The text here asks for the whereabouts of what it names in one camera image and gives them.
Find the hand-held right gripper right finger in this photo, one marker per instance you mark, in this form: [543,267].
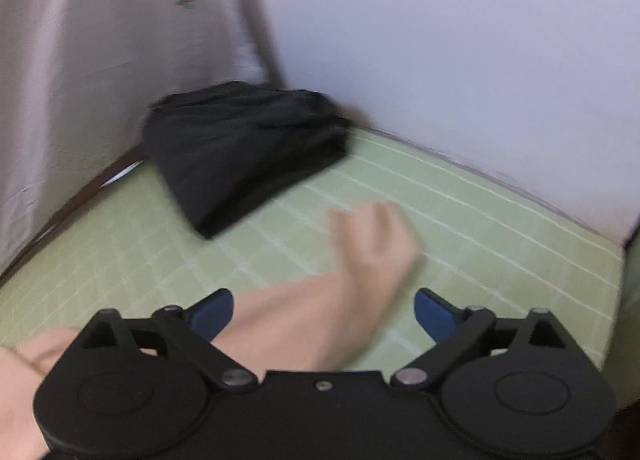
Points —
[436,317]

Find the brown bed frame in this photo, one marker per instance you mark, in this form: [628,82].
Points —
[69,210]

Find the white curtain with carrot print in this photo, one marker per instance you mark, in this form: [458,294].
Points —
[100,65]

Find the folded black clothes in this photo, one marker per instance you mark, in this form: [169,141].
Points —
[240,155]

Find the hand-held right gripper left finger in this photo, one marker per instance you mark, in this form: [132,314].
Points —
[214,316]

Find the green checked bed mat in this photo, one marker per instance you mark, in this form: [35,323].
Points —
[475,220]

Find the person's left hand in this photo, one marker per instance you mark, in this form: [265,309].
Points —
[377,250]

